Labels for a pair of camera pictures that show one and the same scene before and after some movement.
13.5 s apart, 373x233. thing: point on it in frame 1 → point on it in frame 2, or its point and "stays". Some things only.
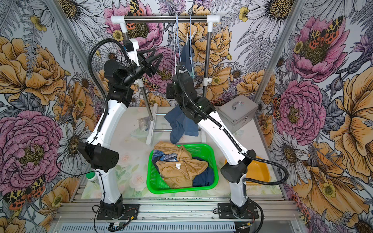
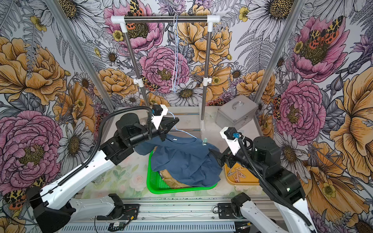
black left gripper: (150, 67) → (163, 128)
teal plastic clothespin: (192, 74) → (204, 142)
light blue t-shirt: (179, 126) → (186, 158)
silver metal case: (238, 112) stays
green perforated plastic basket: (155, 185) stays
